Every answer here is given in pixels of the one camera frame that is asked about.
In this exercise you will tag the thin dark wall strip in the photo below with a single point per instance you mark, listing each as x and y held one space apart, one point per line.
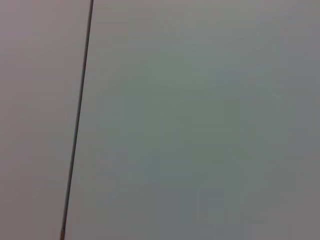
76 120

